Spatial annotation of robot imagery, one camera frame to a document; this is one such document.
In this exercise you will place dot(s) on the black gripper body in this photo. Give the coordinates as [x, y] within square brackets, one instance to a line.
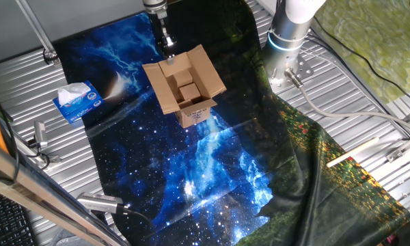
[159, 27]

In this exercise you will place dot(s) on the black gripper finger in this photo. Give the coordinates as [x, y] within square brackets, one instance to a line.
[169, 48]

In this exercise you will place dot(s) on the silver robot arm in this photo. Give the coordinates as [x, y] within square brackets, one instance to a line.
[287, 27]

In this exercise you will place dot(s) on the small brown cardboard box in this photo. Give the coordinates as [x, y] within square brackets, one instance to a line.
[189, 91]
[182, 78]
[184, 102]

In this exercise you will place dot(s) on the blue tissue pack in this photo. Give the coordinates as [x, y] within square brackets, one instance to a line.
[83, 107]

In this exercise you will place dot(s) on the slanted metal pole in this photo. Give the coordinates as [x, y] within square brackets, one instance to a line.
[34, 25]

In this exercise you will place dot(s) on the blue galaxy print cloth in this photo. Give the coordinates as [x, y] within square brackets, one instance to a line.
[177, 177]

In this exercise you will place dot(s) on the dark forest print cloth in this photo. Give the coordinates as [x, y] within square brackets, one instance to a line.
[311, 191]

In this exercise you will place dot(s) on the green yellow mat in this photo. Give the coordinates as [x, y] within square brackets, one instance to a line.
[379, 41]

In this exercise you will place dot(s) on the white stick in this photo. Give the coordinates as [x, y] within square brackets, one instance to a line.
[352, 152]

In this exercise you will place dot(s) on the black keyboard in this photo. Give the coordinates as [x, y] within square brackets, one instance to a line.
[3, 222]

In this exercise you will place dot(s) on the metal camera mount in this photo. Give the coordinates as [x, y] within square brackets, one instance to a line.
[54, 159]

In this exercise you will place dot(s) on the long silver camera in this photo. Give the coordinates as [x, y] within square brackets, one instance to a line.
[99, 202]

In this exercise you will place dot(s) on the aluminium frame beam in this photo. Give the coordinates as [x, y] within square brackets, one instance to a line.
[27, 191]

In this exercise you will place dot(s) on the metal bracket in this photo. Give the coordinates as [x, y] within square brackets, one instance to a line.
[406, 147]

